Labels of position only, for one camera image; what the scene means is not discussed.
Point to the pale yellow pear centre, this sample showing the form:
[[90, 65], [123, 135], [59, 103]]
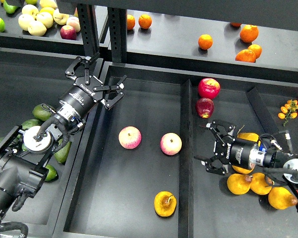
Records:
[[45, 18]]

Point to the pale yellow pear right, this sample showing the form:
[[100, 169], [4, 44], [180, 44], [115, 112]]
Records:
[[60, 18]]

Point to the orange on shelf left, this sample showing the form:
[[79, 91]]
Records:
[[145, 21]]

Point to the orange right front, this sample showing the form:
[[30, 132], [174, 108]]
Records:
[[246, 55]]

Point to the black tray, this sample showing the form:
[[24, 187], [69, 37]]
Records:
[[60, 209], [122, 183]]

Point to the black perforated shelf post left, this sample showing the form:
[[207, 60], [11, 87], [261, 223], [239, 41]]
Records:
[[88, 25]]

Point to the dark red apple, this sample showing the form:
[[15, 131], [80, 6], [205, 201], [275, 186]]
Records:
[[204, 108]]

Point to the yellow pear lower middle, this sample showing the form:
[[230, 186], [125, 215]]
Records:
[[261, 184]]

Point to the black perforated shelf post right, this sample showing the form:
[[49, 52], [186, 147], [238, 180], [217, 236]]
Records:
[[117, 19]]

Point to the orange on shelf centre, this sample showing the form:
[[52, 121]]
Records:
[[205, 41]]

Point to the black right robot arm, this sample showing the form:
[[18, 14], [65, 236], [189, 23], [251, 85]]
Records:
[[278, 165]]

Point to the pale yellow pear left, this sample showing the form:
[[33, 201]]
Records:
[[24, 21]]

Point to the orange on shelf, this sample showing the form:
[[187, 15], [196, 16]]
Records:
[[205, 41], [145, 21]]

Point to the yellow pear lower right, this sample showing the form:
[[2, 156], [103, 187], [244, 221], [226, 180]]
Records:
[[280, 198]]

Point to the orange cherry tomato bunch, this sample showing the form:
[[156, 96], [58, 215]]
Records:
[[288, 111]]

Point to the yellow pear top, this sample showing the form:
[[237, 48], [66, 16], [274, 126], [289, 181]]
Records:
[[250, 136]]

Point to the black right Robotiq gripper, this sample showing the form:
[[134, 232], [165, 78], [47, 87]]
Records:
[[228, 149]]

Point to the red apple on shelf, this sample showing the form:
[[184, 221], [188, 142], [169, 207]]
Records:
[[68, 32]]

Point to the yellow pear with stem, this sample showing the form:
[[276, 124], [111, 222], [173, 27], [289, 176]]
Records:
[[165, 203]]

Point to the black centre tray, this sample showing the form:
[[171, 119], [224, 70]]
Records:
[[122, 183]]

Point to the orange half hidden left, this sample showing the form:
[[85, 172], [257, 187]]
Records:
[[130, 22]]

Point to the black angled tray divider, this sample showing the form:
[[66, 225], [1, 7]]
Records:
[[261, 111]]

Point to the pale yellow pear front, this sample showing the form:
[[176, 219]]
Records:
[[36, 28]]

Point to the black left tray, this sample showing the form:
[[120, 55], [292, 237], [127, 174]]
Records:
[[60, 209]]

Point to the orange right small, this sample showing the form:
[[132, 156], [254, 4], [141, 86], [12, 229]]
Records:
[[257, 49]]

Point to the yellow pear upper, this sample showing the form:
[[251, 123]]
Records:
[[242, 170]]

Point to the large red apple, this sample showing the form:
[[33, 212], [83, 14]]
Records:
[[208, 88]]

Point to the pink apple right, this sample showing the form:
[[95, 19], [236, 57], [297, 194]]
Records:
[[170, 144]]

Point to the pink apple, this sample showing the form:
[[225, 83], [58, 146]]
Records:
[[170, 144], [129, 137]]

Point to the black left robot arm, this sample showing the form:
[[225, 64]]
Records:
[[24, 153]]

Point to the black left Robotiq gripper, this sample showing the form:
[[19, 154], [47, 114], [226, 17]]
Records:
[[88, 90]]

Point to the black perforated shelf post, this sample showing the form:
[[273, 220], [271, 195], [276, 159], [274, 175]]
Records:
[[88, 25], [117, 19]]

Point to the pink apple left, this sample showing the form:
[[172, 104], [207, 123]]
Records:
[[129, 137]]

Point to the pink peach on shelf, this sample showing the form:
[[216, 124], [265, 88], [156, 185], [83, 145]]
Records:
[[73, 21]]

